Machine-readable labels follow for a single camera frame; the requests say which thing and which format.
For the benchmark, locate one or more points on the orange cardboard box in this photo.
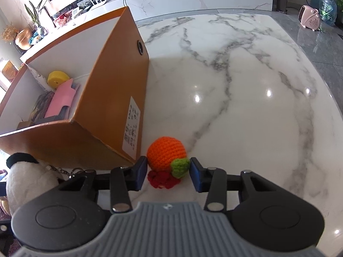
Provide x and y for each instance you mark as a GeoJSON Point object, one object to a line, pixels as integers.
{"type": "Point", "coordinates": [112, 85]}

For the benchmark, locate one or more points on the pink leather key pouch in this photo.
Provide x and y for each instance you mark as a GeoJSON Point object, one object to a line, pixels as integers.
{"type": "Point", "coordinates": [61, 99]}

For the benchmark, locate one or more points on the illustrated card box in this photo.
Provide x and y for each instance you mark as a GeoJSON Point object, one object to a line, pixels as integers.
{"type": "Point", "coordinates": [40, 107]}

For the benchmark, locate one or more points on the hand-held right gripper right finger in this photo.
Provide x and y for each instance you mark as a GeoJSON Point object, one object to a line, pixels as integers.
{"type": "Point", "coordinates": [195, 176]}

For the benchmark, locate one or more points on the crochet orange with flower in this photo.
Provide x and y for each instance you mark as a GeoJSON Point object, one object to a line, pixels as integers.
{"type": "Point", "coordinates": [166, 152]}

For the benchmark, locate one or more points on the round orange vase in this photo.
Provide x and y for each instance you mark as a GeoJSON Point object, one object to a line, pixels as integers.
{"type": "Point", "coordinates": [24, 38]}

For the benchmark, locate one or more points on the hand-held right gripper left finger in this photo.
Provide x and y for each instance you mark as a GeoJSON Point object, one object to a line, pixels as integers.
{"type": "Point", "coordinates": [140, 175]}

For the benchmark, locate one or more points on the yellow round tape measure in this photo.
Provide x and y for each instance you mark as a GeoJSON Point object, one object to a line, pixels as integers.
{"type": "Point", "coordinates": [57, 79]}

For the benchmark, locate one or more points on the orange snack box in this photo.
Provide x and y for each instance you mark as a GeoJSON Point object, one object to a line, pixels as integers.
{"type": "Point", "coordinates": [9, 69]}

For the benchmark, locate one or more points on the panda plush toy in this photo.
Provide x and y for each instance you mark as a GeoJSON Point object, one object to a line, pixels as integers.
{"type": "Point", "coordinates": [26, 182]}

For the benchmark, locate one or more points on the leafy plant in vase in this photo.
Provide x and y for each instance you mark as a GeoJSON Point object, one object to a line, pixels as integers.
{"type": "Point", "coordinates": [37, 18]}

